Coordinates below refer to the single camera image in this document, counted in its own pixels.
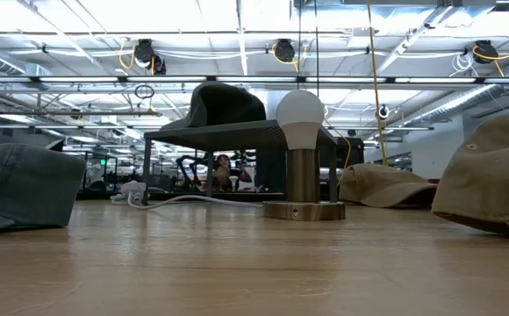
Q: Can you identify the black ceiling cable reel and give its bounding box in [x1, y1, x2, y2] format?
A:
[473, 39, 500, 65]
[133, 38, 168, 75]
[272, 38, 298, 63]

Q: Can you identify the white light bulb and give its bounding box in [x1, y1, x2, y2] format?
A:
[275, 89, 326, 151]

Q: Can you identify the black cabinet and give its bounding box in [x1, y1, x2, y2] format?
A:
[336, 136, 365, 170]

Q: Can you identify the hanging black cable ring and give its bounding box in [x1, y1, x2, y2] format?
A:
[133, 83, 155, 100]

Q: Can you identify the thin yellow cable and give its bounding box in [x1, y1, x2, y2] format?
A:
[324, 118, 353, 188]

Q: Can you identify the white power adapter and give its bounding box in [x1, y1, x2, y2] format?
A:
[110, 180, 148, 204]

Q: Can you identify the silver ventilation duct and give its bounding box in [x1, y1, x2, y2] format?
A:
[401, 83, 509, 128]

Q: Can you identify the tan baseball cap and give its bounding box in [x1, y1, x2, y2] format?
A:
[338, 162, 439, 209]
[430, 107, 509, 241]

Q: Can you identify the yellow hanging cable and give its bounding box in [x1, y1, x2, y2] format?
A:
[366, 0, 390, 167]

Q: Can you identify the grey baseball cap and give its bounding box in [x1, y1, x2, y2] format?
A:
[160, 81, 268, 131]
[0, 142, 88, 238]

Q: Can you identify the black aluminium table frame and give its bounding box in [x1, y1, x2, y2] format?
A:
[76, 188, 440, 210]

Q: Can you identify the white lamp cord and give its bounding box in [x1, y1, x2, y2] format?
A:
[110, 192, 264, 211]

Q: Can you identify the grey perforated metal shelf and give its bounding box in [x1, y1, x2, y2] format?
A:
[142, 118, 339, 205]

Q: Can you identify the person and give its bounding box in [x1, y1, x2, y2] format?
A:
[212, 153, 254, 193]

